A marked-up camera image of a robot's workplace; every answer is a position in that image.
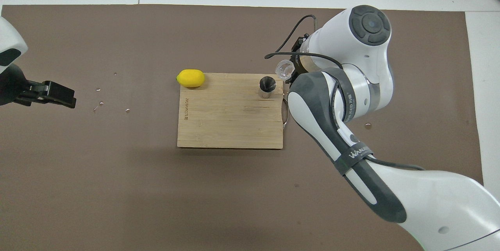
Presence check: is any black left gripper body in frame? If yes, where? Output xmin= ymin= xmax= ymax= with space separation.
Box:
xmin=0 ymin=64 xmax=43 ymax=107

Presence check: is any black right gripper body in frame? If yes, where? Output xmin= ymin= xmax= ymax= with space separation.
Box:
xmin=292 ymin=36 xmax=313 ymax=68

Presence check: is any small clear glass cup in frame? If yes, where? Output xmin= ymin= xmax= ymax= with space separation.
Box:
xmin=275 ymin=59 xmax=296 ymax=80

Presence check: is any steel cocktail jigger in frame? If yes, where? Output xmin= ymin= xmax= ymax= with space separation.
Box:
xmin=258 ymin=75 xmax=277 ymax=100

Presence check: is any bamboo cutting board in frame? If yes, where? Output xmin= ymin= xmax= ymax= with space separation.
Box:
xmin=177 ymin=73 xmax=290 ymax=150

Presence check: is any yellow lemon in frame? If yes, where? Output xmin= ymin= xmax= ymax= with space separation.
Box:
xmin=176 ymin=69 xmax=205 ymax=88

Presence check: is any brown table mat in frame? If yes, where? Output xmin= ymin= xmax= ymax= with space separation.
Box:
xmin=0 ymin=4 xmax=492 ymax=251

